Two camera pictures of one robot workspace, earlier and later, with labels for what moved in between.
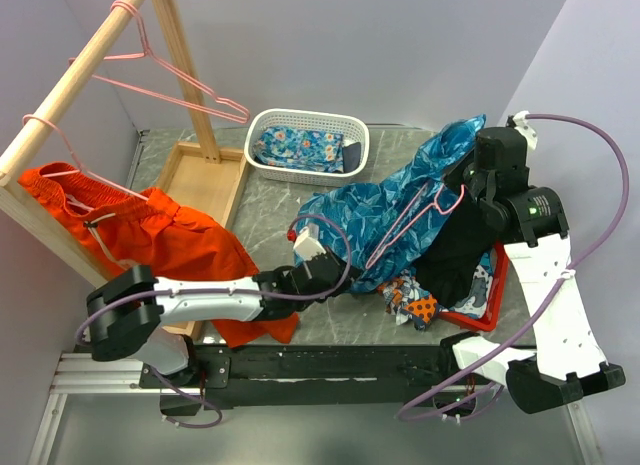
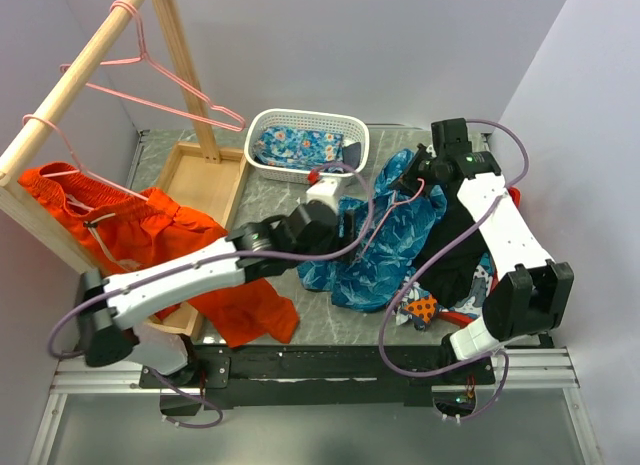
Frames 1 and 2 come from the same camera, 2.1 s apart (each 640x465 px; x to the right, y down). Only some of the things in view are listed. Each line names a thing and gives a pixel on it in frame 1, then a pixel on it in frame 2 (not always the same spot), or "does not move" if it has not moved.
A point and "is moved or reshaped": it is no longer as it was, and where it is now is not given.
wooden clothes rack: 205,178 does not move
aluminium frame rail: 79,374 does not move
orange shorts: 148,230 does not move
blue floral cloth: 301,149 does not move
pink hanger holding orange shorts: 81,169 does not move
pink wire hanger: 433,205 → 391,209
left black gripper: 352,277 → 349,233
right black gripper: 454,175 → 408,179
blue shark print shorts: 376,228 is moved or reshaped
